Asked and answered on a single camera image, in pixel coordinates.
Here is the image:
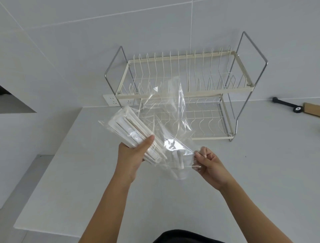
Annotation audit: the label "bundle of paper-wrapped chopsticks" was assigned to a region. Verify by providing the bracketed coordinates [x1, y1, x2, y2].
[98, 105, 168, 166]

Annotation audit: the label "white paper-wrapped sticks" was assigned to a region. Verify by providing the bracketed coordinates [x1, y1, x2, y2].
[171, 150, 188, 181]

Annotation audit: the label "person's right forearm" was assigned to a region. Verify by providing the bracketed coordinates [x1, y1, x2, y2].
[218, 179, 298, 243]

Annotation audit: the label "clear plastic bag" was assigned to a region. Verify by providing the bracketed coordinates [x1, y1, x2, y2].
[136, 76, 198, 182]

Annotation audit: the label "cream two-tier dish rack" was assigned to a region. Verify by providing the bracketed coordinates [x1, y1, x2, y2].
[104, 31, 269, 142]

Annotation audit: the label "person's black clothing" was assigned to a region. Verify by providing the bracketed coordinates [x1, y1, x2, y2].
[152, 229, 226, 243]

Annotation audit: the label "black handled tool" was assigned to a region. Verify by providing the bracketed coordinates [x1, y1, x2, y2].
[272, 97, 303, 114]

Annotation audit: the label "person's left forearm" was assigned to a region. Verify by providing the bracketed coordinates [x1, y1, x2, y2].
[79, 174, 135, 243]

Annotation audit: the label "person's right hand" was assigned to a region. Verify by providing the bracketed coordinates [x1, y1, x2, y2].
[193, 146, 229, 191]

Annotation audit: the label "person's left hand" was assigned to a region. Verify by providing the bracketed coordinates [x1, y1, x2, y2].
[114, 135, 155, 185]

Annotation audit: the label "white wall socket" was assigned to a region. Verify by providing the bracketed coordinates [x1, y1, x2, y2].
[103, 94, 119, 108]
[119, 98, 138, 107]

